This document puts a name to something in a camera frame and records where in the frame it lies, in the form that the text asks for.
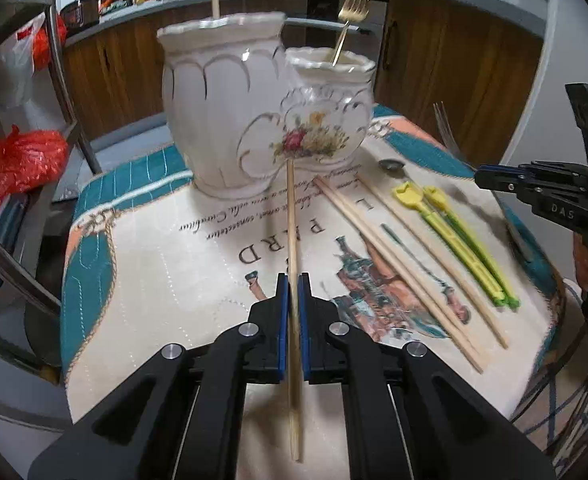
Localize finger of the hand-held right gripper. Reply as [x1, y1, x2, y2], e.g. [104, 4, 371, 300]
[476, 177, 588, 211]
[475, 160, 588, 186]

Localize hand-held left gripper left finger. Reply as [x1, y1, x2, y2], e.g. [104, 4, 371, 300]
[28, 272, 291, 480]

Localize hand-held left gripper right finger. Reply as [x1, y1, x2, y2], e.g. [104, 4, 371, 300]
[298, 272, 557, 480]

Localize yellow plastic spoon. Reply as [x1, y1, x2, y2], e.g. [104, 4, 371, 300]
[393, 183, 506, 307]

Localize white floral ceramic utensil holder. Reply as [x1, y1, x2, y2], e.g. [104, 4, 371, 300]
[156, 11, 377, 200]

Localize person's right hand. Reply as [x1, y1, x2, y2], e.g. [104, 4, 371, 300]
[573, 234, 588, 292]

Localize printed teal-bordered tablecloth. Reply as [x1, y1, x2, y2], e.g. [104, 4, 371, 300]
[60, 102, 567, 423]

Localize wooden lower cabinets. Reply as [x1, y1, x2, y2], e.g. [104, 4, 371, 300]
[61, 0, 545, 166]

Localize gold fork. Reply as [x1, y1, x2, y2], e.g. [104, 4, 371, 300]
[331, 0, 372, 67]

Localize built-in oven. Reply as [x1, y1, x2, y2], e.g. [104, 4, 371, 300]
[281, 0, 391, 106]

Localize large red plastic bag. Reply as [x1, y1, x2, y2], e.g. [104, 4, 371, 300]
[0, 127, 70, 216]

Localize metal shelf rack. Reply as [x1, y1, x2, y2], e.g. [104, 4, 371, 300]
[0, 0, 105, 391]

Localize small red plastic bag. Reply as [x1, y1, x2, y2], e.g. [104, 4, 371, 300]
[33, 12, 69, 72]

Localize white plastic bag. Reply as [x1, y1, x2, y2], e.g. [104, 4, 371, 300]
[0, 10, 47, 111]

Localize dark red rice cooker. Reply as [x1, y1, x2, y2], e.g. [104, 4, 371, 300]
[60, 0, 100, 31]

